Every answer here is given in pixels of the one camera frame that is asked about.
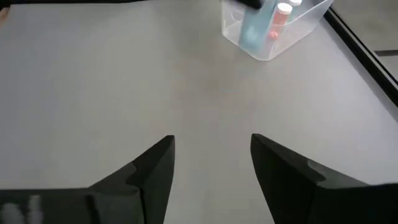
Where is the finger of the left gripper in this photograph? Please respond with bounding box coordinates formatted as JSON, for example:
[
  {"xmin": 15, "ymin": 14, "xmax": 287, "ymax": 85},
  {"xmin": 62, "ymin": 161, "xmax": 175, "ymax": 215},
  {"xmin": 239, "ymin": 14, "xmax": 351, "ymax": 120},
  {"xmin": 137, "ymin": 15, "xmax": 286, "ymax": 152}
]
[{"xmin": 221, "ymin": 0, "xmax": 264, "ymax": 11}]

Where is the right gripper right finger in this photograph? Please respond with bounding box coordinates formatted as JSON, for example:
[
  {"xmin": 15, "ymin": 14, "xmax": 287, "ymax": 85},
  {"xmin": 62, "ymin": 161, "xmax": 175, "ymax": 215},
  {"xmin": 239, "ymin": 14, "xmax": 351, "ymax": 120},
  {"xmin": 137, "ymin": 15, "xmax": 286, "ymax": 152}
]
[{"xmin": 250, "ymin": 133, "xmax": 398, "ymax": 224}]

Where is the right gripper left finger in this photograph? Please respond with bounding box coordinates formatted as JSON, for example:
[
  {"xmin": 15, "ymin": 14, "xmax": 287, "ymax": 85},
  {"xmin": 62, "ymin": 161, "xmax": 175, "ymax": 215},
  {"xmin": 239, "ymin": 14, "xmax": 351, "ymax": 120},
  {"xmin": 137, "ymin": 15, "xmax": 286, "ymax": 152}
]
[{"xmin": 0, "ymin": 134, "xmax": 176, "ymax": 224}]

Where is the blue tinted medicine bottle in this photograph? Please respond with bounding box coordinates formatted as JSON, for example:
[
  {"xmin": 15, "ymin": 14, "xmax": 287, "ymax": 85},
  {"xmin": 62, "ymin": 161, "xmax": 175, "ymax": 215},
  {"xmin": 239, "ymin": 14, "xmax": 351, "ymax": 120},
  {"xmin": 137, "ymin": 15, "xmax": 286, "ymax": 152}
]
[{"xmin": 238, "ymin": 0, "xmax": 279, "ymax": 53}]

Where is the small orange medicine bottle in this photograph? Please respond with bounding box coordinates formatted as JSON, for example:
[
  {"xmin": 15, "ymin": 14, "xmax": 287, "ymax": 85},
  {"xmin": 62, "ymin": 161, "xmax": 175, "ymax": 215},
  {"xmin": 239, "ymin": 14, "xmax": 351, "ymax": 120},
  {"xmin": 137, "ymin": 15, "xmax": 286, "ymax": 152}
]
[{"xmin": 267, "ymin": 2, "xmax": 294, "ymax": 40}]

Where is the green tinted medicine bottle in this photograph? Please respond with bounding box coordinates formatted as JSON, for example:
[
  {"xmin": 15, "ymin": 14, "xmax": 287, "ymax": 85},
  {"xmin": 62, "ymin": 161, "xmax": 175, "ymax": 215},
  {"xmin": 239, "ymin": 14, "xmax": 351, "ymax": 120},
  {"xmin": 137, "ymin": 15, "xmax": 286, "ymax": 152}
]
[{"xmin": 288, "ymin": 0, "xmax": 303, "ymax": 20}]

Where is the clear plastic bin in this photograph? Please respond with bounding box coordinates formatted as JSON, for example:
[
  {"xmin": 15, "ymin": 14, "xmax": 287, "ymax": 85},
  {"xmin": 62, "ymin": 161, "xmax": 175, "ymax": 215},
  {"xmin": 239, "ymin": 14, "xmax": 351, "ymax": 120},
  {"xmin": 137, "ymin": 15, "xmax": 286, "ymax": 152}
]
[{"xmin": 221, "ymin": 0, "xmax": 335, "ymax": 62}]

